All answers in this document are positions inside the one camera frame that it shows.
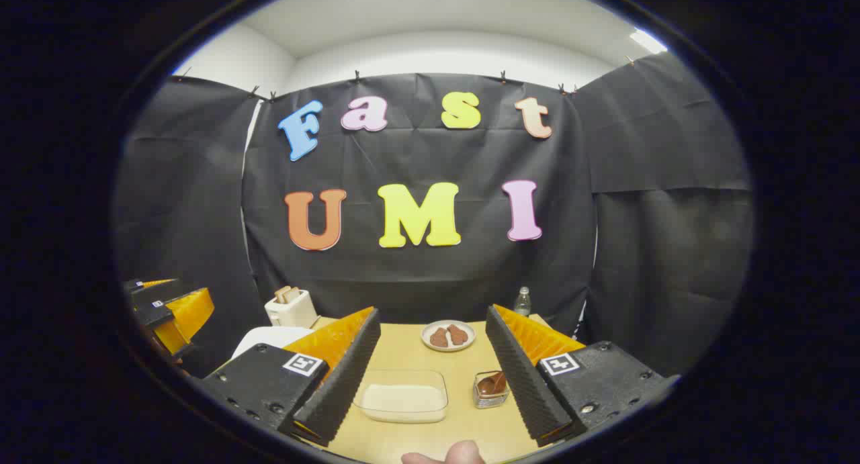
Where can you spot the ceiling light panel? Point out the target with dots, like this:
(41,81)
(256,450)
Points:
(648,41)

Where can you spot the white rice cooker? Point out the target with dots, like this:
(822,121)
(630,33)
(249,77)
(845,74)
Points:
(269,336)

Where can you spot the white plate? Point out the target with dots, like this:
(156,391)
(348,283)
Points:
(427,336)

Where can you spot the clear plastic bottle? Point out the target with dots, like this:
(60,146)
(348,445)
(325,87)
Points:
(523,304)

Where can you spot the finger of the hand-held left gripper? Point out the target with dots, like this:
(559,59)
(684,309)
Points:
(188,316)
(153,293)

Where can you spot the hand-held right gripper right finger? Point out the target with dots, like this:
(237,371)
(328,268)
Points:
(521,377)

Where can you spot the brown meat piece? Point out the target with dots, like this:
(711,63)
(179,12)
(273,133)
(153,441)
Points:
(439,338)
(457,335)

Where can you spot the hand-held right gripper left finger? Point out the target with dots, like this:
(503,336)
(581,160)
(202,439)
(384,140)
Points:
(349,377)

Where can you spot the toast slice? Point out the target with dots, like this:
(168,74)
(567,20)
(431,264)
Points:
(294,292)
(281,294)

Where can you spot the black backdrop cloth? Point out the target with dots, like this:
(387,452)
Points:
(416,283)

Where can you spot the white toaster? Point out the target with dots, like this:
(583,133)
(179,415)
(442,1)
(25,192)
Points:
(295,311)

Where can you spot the clear plastic container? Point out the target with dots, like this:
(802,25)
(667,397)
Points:
(376,377)

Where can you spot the wooden spoon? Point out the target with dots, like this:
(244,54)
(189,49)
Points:
(490,383)

